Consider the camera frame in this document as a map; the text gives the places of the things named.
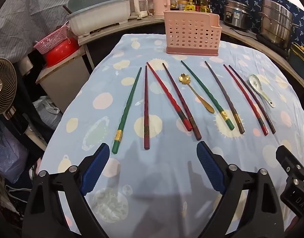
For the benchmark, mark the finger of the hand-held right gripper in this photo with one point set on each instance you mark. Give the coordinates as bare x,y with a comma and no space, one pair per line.
288,161

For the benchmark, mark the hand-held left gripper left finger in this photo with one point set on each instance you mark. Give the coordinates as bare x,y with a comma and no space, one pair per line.
97,168

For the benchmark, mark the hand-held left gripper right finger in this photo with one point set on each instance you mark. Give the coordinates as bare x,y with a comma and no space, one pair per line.
210,166

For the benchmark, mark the gold flower spoon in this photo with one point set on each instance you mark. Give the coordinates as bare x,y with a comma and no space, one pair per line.
199,96

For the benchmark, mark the purple brown chopstick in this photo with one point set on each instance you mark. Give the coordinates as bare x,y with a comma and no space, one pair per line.
223,96

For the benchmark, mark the dark purple chopstick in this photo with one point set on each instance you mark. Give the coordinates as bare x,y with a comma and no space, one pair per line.
253,99

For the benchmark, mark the green chopstick gold band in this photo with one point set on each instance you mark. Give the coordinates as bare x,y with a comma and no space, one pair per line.
206,94
128,104

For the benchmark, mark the dark red chopstick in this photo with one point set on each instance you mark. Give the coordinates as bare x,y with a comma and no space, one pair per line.
146,109

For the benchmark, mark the white ceramic spoon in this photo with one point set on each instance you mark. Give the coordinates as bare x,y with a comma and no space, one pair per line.
256,83

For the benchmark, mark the pink perforated utensil basket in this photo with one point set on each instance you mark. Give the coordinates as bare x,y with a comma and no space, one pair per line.
191,32

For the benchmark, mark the blue printed tablecloth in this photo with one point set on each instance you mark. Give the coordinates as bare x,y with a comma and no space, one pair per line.
166,178

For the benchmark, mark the grey plastic bag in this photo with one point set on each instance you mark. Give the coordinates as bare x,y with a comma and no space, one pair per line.
49,111

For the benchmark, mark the white cabinet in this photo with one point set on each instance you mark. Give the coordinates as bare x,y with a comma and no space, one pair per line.
65,84

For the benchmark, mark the blue plastic bag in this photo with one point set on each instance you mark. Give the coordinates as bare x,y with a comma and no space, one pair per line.
8,151

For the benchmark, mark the dark green container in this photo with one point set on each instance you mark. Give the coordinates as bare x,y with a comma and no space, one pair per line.
299,55

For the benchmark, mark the black induction cooker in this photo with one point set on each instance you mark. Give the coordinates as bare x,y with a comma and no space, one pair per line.
284,50

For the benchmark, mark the red plastic basin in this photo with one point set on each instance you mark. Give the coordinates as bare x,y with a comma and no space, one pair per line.
61,53

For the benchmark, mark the round electric fan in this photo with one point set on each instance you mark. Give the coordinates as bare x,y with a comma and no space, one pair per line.
2,86

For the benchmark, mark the steel steamer pot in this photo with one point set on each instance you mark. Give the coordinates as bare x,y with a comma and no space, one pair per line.
275,22

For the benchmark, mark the small pink plastic basket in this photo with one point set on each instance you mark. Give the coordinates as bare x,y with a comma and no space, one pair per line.
51,41

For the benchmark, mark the white dish box grey lid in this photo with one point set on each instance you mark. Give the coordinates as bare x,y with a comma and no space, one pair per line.
99,17

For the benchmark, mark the steel rice cooker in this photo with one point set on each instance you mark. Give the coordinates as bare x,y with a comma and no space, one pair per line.
237,14

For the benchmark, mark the cooking oil bottle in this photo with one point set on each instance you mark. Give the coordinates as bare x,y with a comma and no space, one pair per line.
205,5

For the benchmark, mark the dark chopsticks bundle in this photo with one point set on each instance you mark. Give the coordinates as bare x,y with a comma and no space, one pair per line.
67,9

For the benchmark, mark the yellow seasoning bottle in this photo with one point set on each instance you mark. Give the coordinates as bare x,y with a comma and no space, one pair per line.
190,5

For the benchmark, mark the dark soy sauce bottle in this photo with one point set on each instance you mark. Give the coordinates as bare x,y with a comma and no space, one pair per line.
197,3

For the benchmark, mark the yellow can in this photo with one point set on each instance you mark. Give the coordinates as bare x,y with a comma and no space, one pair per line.
182,5

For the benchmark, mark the clear bottle dark sauce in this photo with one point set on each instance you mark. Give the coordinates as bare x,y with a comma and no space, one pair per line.
172,3

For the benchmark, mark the white electric kettle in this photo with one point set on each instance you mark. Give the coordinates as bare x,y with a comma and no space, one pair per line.
139,5

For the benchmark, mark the pink electric kettle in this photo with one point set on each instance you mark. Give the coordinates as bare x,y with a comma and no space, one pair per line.
159,2

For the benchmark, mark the grey striped cloth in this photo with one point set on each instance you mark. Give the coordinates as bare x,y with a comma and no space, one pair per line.
25,12

